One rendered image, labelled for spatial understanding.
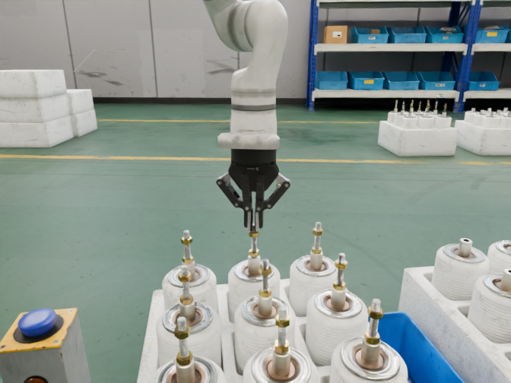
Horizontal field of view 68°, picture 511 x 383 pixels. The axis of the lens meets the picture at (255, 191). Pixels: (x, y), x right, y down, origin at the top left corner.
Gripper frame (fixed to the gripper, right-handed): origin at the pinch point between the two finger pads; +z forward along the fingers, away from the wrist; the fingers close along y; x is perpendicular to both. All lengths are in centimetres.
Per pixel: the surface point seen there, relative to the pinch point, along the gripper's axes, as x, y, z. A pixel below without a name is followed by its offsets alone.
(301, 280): 0.7, -8.7, 11.1
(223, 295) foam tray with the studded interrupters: -1.9, 6.2, 17.4
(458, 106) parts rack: -437, -200, 27
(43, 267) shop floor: -36, 71, 35
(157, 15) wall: -488, 191, -84
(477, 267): -7.1, -41.9, 10.7
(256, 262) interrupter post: 0.8, -0.6, 8.0
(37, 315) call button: 25.9, 23.0, 2.5
